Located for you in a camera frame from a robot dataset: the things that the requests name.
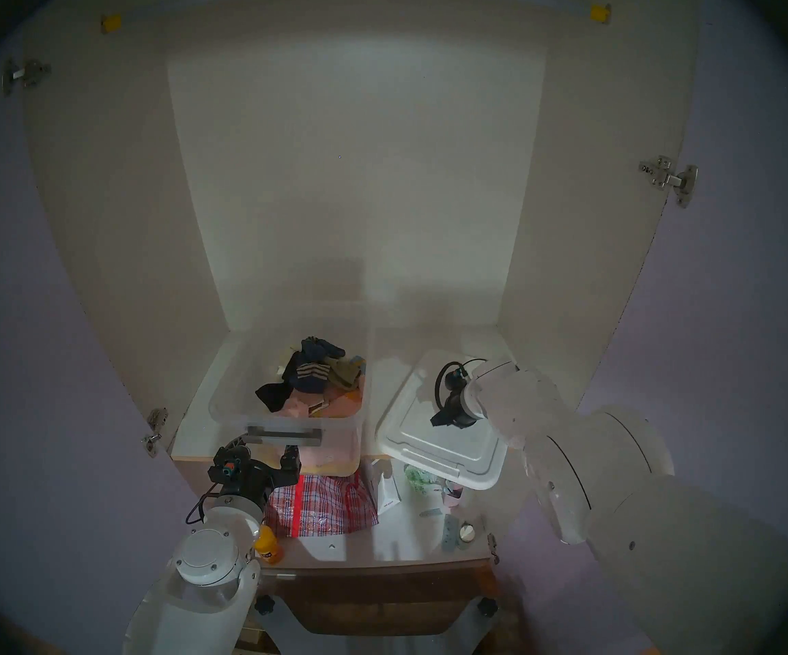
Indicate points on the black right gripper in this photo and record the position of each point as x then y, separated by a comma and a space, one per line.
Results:
465, 408

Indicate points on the black sock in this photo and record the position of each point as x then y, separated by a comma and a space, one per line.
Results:
272, 396

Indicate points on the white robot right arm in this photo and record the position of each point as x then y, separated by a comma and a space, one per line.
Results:
605, 469

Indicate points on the orange cloth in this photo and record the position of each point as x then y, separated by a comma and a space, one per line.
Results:
346, 402

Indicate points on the red plaid woven bag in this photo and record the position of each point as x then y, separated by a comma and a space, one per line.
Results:
325, 507

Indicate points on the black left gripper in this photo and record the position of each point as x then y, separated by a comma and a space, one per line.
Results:
250, 476

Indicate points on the white carton box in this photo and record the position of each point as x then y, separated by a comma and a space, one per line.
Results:
388, 497

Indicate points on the clear plastic storage bin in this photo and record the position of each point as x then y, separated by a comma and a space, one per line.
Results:
237, 387

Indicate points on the green patterned pack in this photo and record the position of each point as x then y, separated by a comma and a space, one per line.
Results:
421, 479

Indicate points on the olive green sock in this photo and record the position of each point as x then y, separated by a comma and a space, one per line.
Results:
345, 372

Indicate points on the cream wardrobe cabinet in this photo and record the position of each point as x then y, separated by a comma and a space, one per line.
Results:
366, 183

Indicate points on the metal cabinet door hinge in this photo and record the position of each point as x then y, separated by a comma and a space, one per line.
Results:
155, 432
670, 179
25, 75
493, 550

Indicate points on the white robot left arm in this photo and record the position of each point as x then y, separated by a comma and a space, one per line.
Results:
213, 565

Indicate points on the pink cup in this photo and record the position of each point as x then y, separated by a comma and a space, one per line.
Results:
452, 498

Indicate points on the grey power strip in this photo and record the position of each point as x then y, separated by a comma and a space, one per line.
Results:
451, 534

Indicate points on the navy striped sock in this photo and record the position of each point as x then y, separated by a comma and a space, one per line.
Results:
308, 374

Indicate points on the black star knob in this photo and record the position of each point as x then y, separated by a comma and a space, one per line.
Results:
488, 606
265, 604

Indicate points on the yellow rod bracket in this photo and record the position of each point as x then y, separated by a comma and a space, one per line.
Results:
112, 23
598, 13

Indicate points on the pink cloth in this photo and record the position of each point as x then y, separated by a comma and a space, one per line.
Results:
298, 406

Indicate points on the brown wooden drawer front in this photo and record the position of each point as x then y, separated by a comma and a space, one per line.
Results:
380, 599

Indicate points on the round white puck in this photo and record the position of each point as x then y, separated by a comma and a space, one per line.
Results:
467, 532

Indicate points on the lilac cabinet door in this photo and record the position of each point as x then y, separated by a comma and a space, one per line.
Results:
39, 319
742, 319

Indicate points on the orange bottle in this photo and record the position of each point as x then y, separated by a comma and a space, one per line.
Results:
269, 546

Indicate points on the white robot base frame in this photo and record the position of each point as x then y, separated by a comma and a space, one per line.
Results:
291, 626

